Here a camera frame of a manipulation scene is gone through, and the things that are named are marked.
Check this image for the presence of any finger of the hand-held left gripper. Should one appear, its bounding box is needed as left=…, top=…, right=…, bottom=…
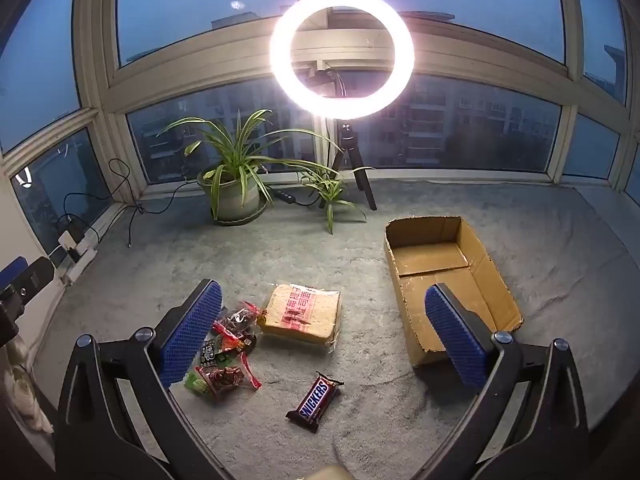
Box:
left=0, top=256, right=28, bottom=288
left=20, top=258, right=55, bottom=292

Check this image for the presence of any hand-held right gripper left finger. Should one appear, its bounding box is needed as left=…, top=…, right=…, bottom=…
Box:
left=54, top=279, right=236, bottom=480

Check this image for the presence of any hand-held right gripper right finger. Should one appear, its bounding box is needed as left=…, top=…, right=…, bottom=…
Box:
left=415, top=283, right=588, bottom=480

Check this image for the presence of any clear red-edged snack packet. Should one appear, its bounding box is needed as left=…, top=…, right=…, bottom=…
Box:
left=212, top=301, right=266, bottom=356

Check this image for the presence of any red snack packet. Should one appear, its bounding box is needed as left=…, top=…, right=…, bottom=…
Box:
left=195, top=352, right=262, bottom=401

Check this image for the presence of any cardboard box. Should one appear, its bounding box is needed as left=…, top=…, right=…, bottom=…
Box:
left=384, top=216, right=523, bottom=367

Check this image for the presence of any tan bread packet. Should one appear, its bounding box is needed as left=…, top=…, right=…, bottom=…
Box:
left=257, top=284, right=342, bottom=356

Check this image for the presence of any brown chocolate bar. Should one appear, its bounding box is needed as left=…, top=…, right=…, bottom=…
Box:
left=286, top=371, right=345, bottom=433

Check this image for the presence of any white power strip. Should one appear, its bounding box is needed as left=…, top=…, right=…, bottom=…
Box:
left=50, top=230, right=101, bottom=286

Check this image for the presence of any black charger plug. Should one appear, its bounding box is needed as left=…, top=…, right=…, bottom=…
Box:
left=60, top=215, right=88, bottom=243

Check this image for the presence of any light printed clothing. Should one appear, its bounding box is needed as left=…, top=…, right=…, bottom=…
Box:
left=0, top=330, right=56, bottom=433

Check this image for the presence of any green pot saucer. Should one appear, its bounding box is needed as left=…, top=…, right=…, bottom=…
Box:
left=210, top=195, right=273, bottom=226

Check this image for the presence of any potted spider plant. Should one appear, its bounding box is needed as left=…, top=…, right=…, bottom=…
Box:
left=157, top=109, right=376, bottom=222

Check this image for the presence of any black tripod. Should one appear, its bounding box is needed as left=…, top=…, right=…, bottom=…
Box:
left=331, top=119, right=378, bottom=212

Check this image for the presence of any small spider plant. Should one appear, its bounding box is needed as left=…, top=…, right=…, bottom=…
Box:
left=297, top=165, right=368, bottom=235

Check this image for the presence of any black cable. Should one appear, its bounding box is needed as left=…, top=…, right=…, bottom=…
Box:
left=60, top=159, right=206, bottom=250

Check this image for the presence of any cream window frame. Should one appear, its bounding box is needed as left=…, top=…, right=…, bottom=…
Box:
left=0, top=0, right=640, bottom=201

